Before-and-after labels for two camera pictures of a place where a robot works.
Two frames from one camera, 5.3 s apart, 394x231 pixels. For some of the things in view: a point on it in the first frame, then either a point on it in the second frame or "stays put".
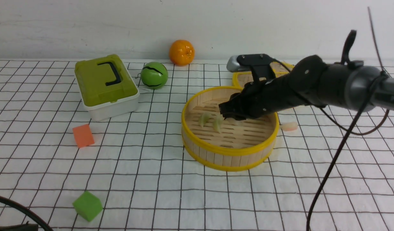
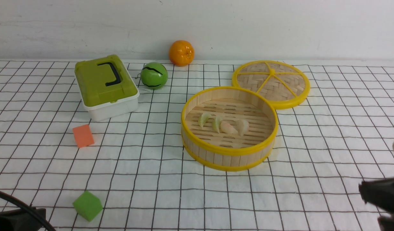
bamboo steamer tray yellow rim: x=209 y=141 stays put
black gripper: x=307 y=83 -> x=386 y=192
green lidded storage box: x=107 y=89 stays put
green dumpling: x=217 y=121 stays put
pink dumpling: x=288 y=126 -> x=243 y=125
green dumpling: x=203 y=118 stays put
